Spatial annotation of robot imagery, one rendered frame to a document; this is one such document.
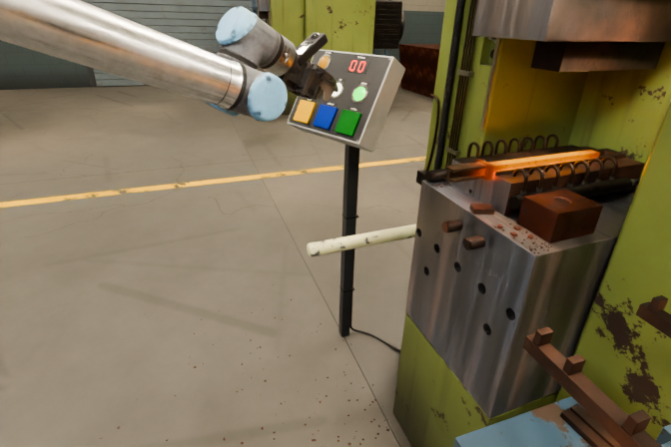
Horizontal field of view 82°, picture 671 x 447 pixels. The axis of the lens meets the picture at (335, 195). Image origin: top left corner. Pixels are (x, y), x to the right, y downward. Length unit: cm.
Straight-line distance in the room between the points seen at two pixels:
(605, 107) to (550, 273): 63
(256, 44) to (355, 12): 485
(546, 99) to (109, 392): 181
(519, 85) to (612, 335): 64
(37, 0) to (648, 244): 103
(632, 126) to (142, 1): 814
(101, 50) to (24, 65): 844
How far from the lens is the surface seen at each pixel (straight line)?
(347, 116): 121
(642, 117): 129
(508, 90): 117
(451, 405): 121
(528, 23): 87
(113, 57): 68
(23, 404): 195
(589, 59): 100
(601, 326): 102
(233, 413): 163
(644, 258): 92
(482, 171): 92
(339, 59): 134
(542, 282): 86
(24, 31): 66
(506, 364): 96
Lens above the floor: 130
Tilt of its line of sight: 25 degrees down
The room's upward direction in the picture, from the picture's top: 1 degrees clockwise
